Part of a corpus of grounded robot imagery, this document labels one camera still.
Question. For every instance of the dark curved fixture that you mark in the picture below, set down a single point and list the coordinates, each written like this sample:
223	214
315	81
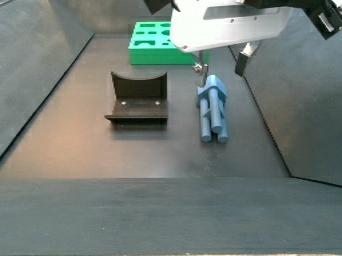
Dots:
140	99

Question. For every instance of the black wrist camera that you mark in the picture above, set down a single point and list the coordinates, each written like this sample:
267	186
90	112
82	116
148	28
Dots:
156	5
323	12

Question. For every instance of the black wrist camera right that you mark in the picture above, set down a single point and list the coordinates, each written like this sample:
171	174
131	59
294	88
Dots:
323	12

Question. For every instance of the green shape sorting block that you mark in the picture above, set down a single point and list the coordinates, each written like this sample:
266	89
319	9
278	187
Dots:
150	46

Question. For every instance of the blue three prong object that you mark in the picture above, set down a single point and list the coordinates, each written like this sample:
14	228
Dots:
211	101

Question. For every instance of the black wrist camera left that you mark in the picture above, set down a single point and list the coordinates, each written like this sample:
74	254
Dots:
156	5

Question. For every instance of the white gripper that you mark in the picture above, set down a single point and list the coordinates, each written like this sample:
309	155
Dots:
205	24

